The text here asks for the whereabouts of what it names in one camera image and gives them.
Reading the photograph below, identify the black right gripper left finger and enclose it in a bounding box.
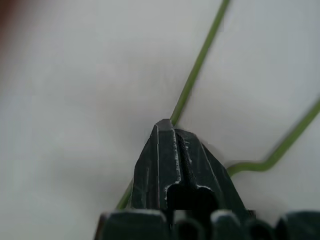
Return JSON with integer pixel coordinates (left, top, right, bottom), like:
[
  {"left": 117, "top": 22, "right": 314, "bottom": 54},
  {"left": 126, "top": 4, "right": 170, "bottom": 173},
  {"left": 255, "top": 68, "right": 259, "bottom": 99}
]
[{"left": 130, "top": 118, "right": 185, "bottom": 211}]

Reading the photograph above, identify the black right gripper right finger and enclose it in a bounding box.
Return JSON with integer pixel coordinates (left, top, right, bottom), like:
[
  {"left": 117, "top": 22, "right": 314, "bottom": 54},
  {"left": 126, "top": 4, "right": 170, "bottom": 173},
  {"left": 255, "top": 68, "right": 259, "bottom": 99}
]
[{"left": 174, "top": 128, "right": 247, "bottom": 212}]

